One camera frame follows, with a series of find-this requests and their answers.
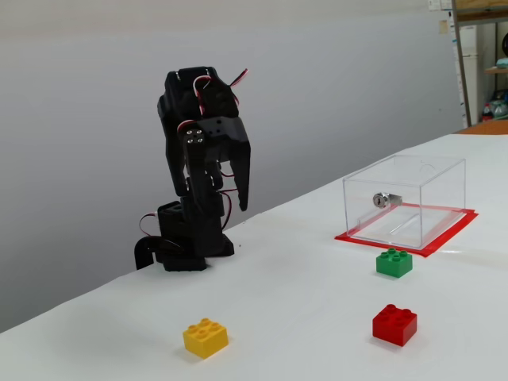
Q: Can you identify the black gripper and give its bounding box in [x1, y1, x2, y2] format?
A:
[183, 116, 252, 212]

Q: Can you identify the yellow lego brick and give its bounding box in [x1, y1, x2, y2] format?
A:
[182, 317, 229, 360]

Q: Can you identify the silver box lock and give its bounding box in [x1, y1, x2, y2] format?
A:
[372, 192, 402, 210]

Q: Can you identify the green lego brick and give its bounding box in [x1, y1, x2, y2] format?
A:
[375, 247, 414, 279]

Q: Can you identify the transparent acrylic box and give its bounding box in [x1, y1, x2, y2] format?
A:
[343, 154, 467, 250]

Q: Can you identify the red lego brick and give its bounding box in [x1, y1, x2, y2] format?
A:
[371, 303, 418, 347]

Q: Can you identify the black table clamp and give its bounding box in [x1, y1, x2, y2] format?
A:
[134, 236, 160, 271]

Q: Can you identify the white refrigerator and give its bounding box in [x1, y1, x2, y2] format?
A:
[460, 24, 479, 120]

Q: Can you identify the orange wooden table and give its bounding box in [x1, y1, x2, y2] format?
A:
[456, 118, 508, 136]

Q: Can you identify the metal shelf rack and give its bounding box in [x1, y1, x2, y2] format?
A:
[451, 0, 508, 128]

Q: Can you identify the red white servo cable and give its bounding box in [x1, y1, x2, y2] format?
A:
[138, 213, 160, 239]
[192, 68, 249, 118]

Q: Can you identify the red tape frame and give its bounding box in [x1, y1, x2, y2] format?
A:
[334, 202, 479, 259]

